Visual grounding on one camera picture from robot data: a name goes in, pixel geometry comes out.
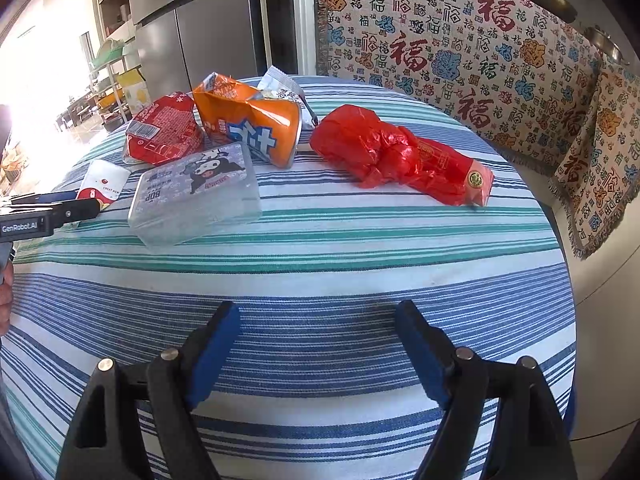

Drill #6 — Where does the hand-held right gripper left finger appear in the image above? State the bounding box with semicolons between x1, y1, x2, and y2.
55;301;242;480

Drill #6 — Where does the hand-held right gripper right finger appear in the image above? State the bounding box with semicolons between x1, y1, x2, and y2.
395;300;578;480

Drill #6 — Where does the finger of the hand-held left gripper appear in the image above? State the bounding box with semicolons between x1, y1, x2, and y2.
9;191;63;207
47;198;101;226

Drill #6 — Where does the white packet with red print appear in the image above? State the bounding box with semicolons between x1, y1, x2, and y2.
75;159;132;211

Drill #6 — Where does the red snack packet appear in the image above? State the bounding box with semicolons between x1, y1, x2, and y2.
123;91;205;167

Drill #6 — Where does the orange snack bag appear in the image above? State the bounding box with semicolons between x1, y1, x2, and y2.
192;72;303;167

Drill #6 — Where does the red plastic bag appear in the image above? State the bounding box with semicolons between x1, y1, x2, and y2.
310;104;495;208

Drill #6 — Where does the silver white wrapper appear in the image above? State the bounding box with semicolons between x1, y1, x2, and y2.
257;65;318;126

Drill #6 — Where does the person's left hand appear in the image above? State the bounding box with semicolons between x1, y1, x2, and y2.
0;280;14;337

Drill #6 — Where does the blue green striped tablecloth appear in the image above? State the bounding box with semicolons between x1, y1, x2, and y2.
0;75;576;480

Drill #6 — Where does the yellow white cardboard box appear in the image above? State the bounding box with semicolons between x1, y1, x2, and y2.
117;70;151;116

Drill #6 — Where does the white rack with basins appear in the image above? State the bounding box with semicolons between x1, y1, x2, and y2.
87;35;141;126

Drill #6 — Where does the white counter cabinet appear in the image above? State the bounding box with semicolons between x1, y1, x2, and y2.
550;200;640;441

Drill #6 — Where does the grey refrigerator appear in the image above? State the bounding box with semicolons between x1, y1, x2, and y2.
127;0;268;106

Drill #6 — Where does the small printed blanket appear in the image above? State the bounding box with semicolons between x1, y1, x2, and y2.
547;57;640;261

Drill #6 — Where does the large printed blanket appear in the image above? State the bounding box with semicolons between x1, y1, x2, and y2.
314;0;603;171

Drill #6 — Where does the steel pot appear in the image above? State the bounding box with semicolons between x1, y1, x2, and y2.
582;25;631;66

